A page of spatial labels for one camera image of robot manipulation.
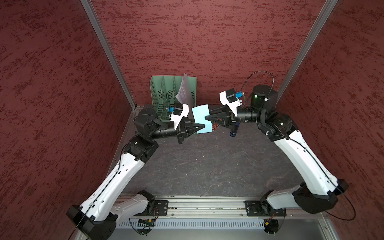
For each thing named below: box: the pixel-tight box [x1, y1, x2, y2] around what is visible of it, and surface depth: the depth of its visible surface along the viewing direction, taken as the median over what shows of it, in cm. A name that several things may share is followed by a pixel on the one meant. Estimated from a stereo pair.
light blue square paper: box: [191, 104, 213, 134], surface depth 52 cm
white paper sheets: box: [175, 73, 194, 119], surface depth 94 cm
